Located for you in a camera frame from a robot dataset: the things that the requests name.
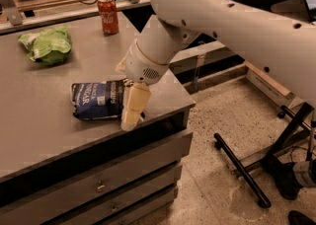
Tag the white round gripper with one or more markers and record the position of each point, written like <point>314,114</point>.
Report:
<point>142,66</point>

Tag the blue Kettle chip bag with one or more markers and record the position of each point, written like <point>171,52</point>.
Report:
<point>98,100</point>

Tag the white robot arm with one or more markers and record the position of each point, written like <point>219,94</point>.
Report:
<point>285,46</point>

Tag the green rice chip bag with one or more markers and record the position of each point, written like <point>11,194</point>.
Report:
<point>49,46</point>

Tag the red Coca-Cola can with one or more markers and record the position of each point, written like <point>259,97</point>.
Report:
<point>108,12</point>

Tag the middle grey drawer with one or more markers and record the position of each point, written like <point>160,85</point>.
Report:
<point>116,201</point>

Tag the grey drawer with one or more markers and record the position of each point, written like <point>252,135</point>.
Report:
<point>142,207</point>
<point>56,201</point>
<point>116,201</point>

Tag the grey drawer cabinet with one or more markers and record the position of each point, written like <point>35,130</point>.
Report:
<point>58,170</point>

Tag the bottom grey drawer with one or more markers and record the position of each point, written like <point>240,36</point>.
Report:
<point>142,207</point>

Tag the cardboard box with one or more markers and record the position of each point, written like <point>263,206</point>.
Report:
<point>270,87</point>

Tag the top grey drawer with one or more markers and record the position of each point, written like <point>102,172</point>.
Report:
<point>56,201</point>

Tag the black shoe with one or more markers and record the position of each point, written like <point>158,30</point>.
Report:
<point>298,218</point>

